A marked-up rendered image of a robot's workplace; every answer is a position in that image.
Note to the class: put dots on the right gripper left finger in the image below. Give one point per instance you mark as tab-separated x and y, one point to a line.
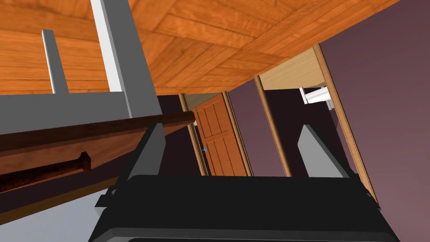
153	153

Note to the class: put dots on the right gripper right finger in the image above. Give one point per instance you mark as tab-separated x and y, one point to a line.
317	158

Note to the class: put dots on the white furniture piece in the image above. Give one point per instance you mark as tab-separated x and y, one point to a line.
315	95

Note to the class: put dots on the orange panelled wooden door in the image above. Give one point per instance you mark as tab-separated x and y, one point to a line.
220	141

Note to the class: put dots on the brown wooden drawer front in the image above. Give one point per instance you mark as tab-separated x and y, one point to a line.
67	148

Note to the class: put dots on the grey table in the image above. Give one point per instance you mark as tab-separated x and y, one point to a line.
77	106

